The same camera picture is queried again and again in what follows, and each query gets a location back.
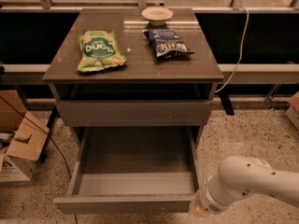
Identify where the grey bottom drawer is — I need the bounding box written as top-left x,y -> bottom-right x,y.
54,127 -> 200,215

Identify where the grey drawer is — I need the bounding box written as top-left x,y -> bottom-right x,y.
56,101 -> 211,127
54,127 -> 200,215

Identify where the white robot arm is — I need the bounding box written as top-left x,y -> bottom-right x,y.
189,156 -> 299,217

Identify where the grey middle drawer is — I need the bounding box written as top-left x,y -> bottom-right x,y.
56,101 -> 211,127

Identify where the grey drawer cabinet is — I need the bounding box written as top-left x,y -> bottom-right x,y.
43,8 -> 223,139

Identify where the cardboard box at right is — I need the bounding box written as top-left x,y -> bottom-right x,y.
286,91 -> 299,130

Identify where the blue kettle chips bag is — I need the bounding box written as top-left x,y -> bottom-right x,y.
144,29 -> 194,59

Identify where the green snack bag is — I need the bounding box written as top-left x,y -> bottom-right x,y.
78,31 -> 127,73

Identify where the open cardboard box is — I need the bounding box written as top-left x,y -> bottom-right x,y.
0,90 -> 50,182

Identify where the beige bowl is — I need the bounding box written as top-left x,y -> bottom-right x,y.
141,7 -> 173,26

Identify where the white cable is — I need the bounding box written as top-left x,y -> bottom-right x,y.
214,7 -> 250,94

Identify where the black cable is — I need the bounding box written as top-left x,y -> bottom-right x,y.
0,95 -> 78,224

